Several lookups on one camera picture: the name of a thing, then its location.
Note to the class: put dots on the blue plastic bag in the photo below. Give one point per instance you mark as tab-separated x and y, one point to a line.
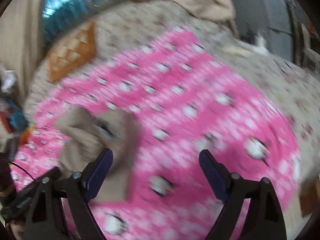
16	116

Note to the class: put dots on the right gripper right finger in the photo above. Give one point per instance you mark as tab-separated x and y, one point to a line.
264	218

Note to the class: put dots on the beige zip jacket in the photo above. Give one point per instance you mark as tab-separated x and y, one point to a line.
89	135

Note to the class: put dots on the orange checkered cushion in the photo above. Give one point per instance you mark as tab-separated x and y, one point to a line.
72	52

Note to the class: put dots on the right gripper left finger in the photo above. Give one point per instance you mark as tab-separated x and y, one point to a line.
46	218

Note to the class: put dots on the floral bed sheet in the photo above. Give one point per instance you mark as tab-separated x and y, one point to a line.
294	90

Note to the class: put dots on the white power strip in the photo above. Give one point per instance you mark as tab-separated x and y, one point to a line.
260	46

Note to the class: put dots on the window with grille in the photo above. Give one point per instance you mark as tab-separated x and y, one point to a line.
60	16

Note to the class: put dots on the grey refrigerator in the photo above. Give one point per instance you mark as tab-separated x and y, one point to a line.
270	18

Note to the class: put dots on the orange cloth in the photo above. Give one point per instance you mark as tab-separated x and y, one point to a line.
24	137

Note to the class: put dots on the pink penguin blanket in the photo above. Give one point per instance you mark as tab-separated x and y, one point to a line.
184	100

